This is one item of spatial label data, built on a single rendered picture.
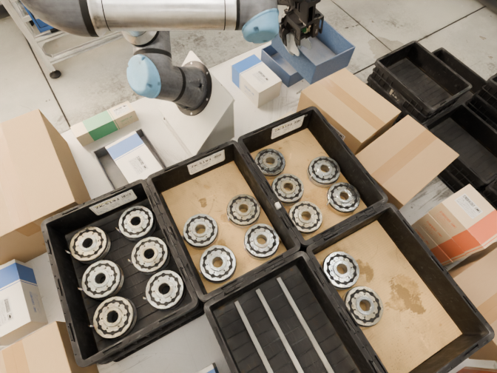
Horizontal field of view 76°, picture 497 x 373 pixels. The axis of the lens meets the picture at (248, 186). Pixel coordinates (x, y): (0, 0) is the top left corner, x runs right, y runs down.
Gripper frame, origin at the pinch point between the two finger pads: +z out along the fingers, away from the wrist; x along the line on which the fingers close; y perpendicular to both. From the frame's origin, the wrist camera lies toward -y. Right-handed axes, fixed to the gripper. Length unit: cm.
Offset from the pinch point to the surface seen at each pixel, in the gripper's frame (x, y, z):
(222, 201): -40, 19, 24
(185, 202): -50, 13, 22
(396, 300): -14, 71, 27
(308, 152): -5.5, 18.8, 28.4
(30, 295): -103, 13, 22
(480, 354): -1, 95, 35
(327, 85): 17.2, -0.7, 28.6
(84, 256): -81, 15, 15
